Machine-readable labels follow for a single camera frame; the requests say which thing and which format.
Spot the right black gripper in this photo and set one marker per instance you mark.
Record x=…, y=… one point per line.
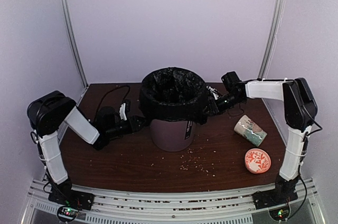
x=210, y=108

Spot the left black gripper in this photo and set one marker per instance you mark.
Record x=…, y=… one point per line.
x=133, y=124

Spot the floral ceramic mug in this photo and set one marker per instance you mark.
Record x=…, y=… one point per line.
x=249, y=130

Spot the black plastic trash bag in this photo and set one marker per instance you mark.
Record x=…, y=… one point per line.
x=173, y=95

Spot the mauve plastic trash bin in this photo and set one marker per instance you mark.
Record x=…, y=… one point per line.
x=172, y=136

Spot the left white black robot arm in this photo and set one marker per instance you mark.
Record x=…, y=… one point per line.
x=49, y=112

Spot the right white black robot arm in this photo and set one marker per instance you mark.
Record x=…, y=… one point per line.
x=300, y=110

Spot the orange patterned ceramic bowl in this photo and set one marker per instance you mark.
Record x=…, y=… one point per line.
x=257, y=161

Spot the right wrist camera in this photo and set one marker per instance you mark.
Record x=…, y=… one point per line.
x=214, y=92

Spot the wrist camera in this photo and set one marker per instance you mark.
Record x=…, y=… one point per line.
x=214, y=92
x=124, y=109

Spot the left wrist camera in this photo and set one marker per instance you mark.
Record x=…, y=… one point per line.
x=124, y=109

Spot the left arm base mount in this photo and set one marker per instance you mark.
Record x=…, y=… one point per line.
x=70, y=204

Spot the aluminium front rail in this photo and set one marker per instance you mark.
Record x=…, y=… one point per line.
x=227, y=206

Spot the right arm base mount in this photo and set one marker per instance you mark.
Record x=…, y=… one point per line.
x=274, y=201

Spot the right aluminium frame post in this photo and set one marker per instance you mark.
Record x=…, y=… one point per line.
x=272, y=39

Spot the aluminium frame post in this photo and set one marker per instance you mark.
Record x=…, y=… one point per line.
x=272, y=39
x=73, y=44

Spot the left aluminium frame post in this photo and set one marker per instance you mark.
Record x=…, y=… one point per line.
x=73, y=44

